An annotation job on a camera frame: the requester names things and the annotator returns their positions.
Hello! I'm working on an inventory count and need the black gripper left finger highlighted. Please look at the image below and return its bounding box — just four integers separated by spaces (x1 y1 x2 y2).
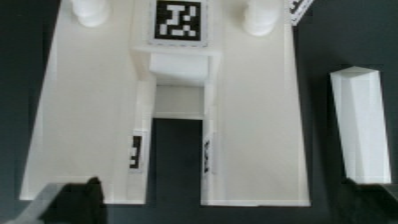
40 177 107 224

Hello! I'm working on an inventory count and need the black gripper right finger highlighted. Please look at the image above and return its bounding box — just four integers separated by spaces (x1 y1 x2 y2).
340 179 398 224

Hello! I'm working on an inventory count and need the white chair back frame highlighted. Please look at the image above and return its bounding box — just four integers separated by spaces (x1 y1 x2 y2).
20 0 311 207

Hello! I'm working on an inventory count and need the small white tagged block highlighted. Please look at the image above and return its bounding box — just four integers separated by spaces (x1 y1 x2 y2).
72 0 111 27

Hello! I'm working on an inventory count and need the white tagged chair leg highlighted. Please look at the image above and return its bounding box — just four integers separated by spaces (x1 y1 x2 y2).
244 0 283 36

